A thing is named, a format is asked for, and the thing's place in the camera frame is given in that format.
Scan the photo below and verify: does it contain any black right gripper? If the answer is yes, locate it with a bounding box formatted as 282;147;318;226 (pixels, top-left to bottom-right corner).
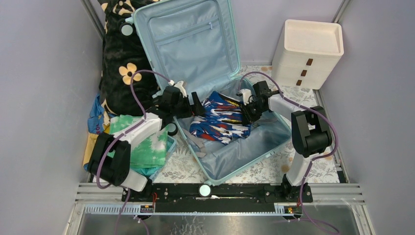
240;100;267;127

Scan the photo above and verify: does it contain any dark blue item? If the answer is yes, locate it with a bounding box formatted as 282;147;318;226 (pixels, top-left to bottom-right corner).
189;91;251;145

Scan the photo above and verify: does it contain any green white tie-dye cloth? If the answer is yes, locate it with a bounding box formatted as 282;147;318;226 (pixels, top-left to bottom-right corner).
110;115;167;168

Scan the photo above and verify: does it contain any light blue ribbed suitcase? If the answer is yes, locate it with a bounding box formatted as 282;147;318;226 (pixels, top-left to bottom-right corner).
126;0;291;186

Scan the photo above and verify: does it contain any teal cloth bottom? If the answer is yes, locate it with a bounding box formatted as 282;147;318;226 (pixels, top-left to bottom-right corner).
131;166;162;178

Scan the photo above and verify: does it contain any white three-drawer storage cabinet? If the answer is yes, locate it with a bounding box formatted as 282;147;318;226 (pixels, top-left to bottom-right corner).
272;19;344;90

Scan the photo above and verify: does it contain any black floral plush blanket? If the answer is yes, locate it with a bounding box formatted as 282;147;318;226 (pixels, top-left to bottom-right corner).
99;0;160;117

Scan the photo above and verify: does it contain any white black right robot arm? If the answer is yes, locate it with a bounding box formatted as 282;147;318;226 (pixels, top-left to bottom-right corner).
238;81;332;202

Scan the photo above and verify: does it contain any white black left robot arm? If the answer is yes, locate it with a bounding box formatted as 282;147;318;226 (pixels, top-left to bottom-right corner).
87;84;205;201

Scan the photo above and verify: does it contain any floral patterned floor mat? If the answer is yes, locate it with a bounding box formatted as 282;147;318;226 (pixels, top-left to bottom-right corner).
152;85;340;184

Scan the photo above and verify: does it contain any light blue perforated plastic basket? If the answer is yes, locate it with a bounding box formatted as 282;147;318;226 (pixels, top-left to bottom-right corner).
148;136;177;181

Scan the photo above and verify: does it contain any blue yellow cloth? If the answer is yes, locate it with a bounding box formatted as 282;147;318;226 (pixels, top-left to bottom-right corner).
82;94;115;171

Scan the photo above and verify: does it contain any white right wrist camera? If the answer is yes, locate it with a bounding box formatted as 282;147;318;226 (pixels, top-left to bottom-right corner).
236;89;253;105

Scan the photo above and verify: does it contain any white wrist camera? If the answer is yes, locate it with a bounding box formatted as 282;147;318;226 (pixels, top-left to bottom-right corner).
168;80;187;97
236;89;253;105

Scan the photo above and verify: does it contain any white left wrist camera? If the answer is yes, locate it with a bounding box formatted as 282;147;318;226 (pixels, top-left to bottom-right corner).
168;80;187;97

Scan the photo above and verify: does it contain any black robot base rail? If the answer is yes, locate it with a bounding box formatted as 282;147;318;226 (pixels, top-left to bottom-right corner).
121;182;313;217

